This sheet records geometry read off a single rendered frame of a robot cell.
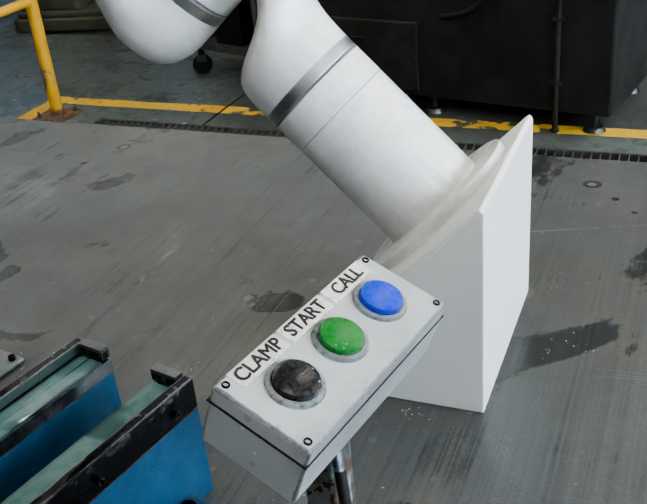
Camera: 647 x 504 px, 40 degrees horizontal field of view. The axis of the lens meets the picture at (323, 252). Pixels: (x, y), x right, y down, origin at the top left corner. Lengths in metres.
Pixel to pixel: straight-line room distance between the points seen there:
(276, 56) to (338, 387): 0.45
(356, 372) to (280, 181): 0.92
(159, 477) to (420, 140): 0.41
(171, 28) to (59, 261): 0.48
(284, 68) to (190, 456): 0.38
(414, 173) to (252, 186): 0.57
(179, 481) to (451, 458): 0.25
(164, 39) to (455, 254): 0.37
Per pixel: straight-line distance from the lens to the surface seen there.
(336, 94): 0.90
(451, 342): 0.88
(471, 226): 0.81
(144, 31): 0.95
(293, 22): 0.91
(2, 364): 1.11
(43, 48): 4.44
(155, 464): 0.79
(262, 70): 0.92
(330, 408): 0.52
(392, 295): 0.59
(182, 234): 1.32
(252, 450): 0.53
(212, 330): 1.08
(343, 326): 0.56
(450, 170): 0.92
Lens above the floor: 1.38
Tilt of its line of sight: 29 degrees down
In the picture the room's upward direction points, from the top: 6 degrees counter-clockwise
